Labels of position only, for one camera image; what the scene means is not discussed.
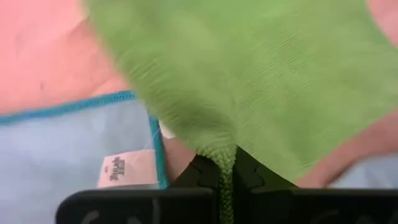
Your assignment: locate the green microfiber towel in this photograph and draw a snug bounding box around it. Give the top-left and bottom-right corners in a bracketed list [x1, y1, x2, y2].
[82, 0, 398, 224]

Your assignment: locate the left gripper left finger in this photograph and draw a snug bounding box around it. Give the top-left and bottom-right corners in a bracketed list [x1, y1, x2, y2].
[55, 154, 219, 224]

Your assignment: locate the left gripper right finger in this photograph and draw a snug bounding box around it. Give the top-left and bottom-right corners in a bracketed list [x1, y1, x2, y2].
[233, 146, 398, 224]

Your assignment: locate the white paper hang tag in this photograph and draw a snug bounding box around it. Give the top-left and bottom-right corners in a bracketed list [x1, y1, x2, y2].
[159, 126, 175, 140]

